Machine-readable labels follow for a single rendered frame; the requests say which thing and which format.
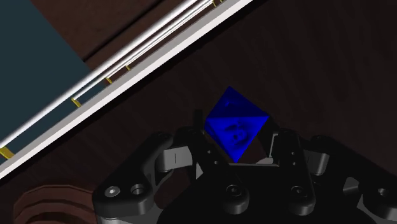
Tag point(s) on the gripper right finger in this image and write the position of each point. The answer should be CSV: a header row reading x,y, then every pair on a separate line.
x,y
293,167

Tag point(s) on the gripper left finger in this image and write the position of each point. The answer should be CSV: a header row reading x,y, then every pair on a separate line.
x,y
214,161

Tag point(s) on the blue cube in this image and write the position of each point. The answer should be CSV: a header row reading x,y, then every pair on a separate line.
x,y
235,124

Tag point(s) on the dark brown round object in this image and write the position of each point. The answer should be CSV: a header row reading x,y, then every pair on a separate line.
x,y
46,204

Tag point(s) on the white rail with gold brackets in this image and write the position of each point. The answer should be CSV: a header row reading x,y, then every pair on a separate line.
x,y
124,85

